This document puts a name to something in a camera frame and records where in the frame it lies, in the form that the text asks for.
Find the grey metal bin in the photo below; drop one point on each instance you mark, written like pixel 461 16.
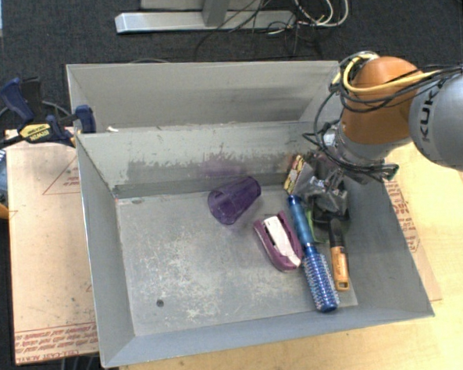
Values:
pixel 189 261

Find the brown cardboard board, red print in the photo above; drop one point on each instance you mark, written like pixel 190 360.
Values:
pixel 48 250

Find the purple and white stapler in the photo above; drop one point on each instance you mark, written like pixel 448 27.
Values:
pixel 279 242

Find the colourful printed packet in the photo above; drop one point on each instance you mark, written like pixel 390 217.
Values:
pixel 294 174

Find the orange and black hand tool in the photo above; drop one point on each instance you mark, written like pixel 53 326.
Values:
pixel 340 265

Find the purple clear plastic cup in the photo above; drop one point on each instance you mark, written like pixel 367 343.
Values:
pixel 232 200

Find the blue round hairbrush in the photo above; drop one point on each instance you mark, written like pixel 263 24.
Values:
pixel 314 265

